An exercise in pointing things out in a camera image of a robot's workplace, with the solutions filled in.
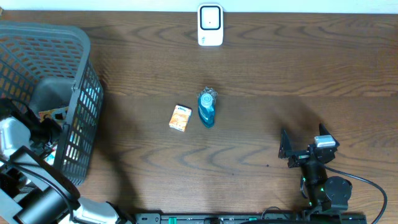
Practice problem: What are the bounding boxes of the blue liquid bottle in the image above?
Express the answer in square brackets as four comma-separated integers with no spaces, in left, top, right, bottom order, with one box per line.
[197,86,218,128]

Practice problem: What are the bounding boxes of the orange tissue pack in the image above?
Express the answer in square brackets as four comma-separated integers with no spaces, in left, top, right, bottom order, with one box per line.
[169,105,192,132]

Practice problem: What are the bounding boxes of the orange snack bag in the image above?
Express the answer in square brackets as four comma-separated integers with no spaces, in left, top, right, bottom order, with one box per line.
[39,106,68,121]

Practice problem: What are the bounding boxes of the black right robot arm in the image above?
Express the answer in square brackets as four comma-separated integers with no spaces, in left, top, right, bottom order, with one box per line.
[278,124,352,213]

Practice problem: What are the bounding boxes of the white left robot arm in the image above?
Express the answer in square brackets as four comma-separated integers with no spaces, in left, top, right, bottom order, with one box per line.
[1,98,135,224]

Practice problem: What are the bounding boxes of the white barcode scanner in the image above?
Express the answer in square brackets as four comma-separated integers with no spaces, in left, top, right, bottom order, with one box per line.
[197,3,224,47]

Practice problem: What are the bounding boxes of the dark grey plastic basket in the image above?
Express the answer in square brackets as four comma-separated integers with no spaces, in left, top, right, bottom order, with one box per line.
[1,21,104,185]

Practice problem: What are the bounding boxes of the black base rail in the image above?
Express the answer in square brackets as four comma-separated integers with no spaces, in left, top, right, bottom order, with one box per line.
[134,207,367,224]

